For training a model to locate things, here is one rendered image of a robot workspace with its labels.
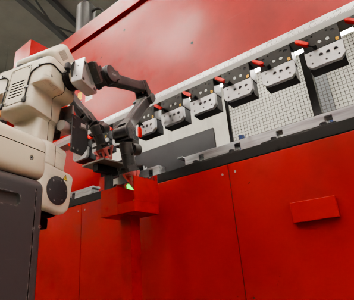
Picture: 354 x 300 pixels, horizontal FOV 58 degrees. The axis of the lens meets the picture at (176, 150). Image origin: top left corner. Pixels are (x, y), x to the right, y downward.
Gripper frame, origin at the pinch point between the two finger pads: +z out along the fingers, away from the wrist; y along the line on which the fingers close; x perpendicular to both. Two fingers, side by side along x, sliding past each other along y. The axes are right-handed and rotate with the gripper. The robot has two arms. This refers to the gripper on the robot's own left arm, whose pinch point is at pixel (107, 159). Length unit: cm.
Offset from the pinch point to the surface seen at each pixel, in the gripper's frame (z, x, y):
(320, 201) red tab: 37, 20, -105
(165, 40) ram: -54, -47, -35
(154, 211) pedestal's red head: 27, 25, -40
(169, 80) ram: -29, -33, -36
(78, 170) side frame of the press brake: 3, -50, 86
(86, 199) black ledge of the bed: 17.6, 6.3, 21.3
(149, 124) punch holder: -9.8, -21.1, -20.5
